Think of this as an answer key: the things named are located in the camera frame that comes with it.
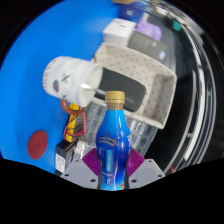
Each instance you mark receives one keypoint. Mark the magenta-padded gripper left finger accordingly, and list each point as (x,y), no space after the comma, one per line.
(78,172)

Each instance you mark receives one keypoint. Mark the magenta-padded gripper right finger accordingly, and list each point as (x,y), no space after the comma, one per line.
(148,171)

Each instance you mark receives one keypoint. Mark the blue drink bottle gold cap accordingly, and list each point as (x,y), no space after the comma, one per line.
(113,143)

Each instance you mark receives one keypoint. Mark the black box with white label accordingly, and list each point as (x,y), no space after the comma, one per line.
(64,156)

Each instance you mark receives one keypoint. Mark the flat round red coaster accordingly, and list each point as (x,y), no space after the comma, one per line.
(37,145)

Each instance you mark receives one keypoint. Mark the spoon in mug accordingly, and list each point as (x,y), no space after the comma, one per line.
(95,89)

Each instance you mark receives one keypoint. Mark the black flat device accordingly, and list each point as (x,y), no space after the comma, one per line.
(123,88)

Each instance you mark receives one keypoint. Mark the cream dotted storage basket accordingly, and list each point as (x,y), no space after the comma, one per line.
(133,60)

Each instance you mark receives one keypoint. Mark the dark grey box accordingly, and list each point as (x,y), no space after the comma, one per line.
(146,45)

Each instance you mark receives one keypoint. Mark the purple bag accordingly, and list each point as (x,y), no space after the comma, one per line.
(149,29)

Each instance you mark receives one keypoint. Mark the small white box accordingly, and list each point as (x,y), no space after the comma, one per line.
(118,31)

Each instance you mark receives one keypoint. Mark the blue box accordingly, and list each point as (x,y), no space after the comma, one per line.
(131,11)

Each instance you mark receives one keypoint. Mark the brown cardboard box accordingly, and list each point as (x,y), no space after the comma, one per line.
(120,1)

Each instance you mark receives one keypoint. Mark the black wall shelf unit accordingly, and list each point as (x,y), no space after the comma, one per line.
(186,116)

